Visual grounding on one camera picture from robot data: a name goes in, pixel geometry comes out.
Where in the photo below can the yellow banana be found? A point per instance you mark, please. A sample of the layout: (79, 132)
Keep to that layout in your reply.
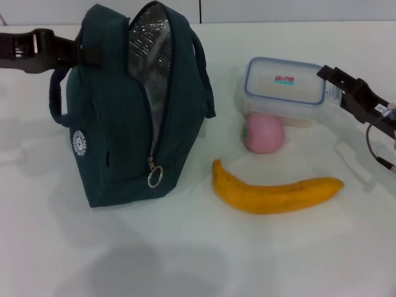
(263, 198)

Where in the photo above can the clear food container blue lid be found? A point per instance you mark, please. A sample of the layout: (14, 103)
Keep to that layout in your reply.
(284, 92)

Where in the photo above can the pink toy apple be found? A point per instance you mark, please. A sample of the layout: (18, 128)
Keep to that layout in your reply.
(266, 136)

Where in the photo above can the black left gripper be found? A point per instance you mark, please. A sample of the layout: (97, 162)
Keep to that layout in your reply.
(18, 51)

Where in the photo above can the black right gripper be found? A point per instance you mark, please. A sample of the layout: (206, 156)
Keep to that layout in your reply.
(365, 102)

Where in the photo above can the dark teal insulated lunch bag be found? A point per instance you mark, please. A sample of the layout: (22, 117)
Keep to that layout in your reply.
(117, 123)

